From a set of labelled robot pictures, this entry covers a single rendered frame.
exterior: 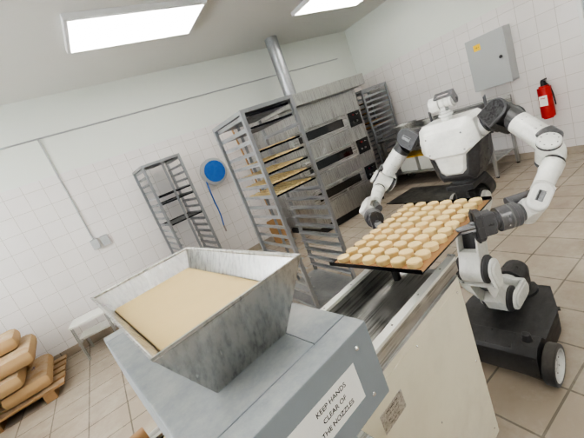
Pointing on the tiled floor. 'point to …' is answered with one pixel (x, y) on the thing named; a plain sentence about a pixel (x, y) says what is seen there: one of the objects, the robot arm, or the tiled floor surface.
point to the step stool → (90, 328)
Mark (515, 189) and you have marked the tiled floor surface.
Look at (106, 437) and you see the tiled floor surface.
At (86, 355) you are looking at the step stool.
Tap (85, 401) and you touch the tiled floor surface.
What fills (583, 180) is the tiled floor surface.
